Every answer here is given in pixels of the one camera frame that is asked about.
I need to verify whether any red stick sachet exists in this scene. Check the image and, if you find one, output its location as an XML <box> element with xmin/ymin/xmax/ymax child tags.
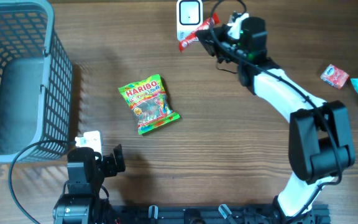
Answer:
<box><xmin>178</xmin><ymin>12</ymin><xmax>220</xmax><ymax>52</ymax></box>

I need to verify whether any green Haribo candy bag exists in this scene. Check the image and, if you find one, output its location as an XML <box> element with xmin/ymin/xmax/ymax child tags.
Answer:
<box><xmin>118</xmin><ymin>74</ymin><xmax>180</xmax><ymax>135</ymax></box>

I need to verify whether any red white candy packet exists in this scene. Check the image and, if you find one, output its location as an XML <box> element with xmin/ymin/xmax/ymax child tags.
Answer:
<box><xmin>320</xmin><ymin>64</ymin><xmax>349</xmax><ymax>90</ymax></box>

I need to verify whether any grey plastic shopping basket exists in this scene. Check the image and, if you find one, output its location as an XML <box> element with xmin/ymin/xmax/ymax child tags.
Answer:
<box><xmin>0</xmin><ymin>0</ymin><xmax>73</xmax><ymax>163</ymax></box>

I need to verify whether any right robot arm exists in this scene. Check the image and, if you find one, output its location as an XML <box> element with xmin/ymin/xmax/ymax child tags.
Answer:
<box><xmin>195</xmin><ymin>13</ymin><xmax>356</xmax><ymax>223</ymax></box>

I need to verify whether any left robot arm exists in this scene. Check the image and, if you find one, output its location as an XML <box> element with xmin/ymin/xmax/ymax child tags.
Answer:
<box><xmin>53</xmin><ymin>144</ymin><xmax>126</xmax><ymax>224</ymax></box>

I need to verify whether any white barcode scanner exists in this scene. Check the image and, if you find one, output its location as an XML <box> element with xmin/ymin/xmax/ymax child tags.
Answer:
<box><xmin>176</xmin><ymin>0</ymin><xmax>203</xmax><ymax>41</ymax></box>

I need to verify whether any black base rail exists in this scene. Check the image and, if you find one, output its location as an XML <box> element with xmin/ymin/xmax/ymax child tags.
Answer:
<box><xmin>104</xmin><ymin>203</ymin><xmax>331</xmax><ymax>224</ymax></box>

